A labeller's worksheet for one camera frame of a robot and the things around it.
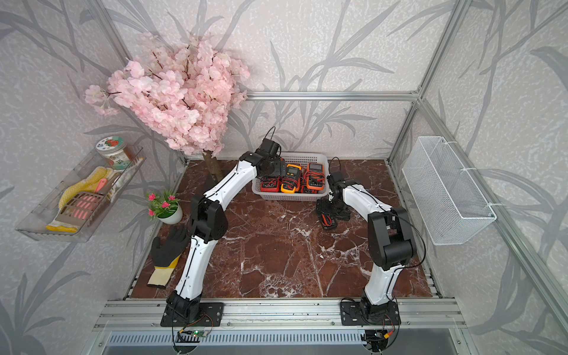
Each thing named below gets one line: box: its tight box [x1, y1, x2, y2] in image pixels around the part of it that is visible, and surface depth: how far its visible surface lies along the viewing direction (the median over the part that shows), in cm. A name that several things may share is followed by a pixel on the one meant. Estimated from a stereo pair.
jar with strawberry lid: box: [95, 136, 132, 171], surface depth 72 cm
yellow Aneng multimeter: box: [280, 163, 302, 194], surface depth 98 cm
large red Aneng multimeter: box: [259, 176, 282, 193], surface depth 101 cm
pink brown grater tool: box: [56, 178, 110, 226], surface depth 61 cm
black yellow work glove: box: [146, 227, 191, 288], surface depth 87 cm
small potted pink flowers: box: [146, 189, 183, 225], surface depth 90 cm
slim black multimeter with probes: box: [320, 211, 337, 230], surface depth 95 cm
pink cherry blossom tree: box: [85, 32, 251, 157], surface depth 71 cm
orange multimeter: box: [306, 162, 325, 191], surface depth 101 cm
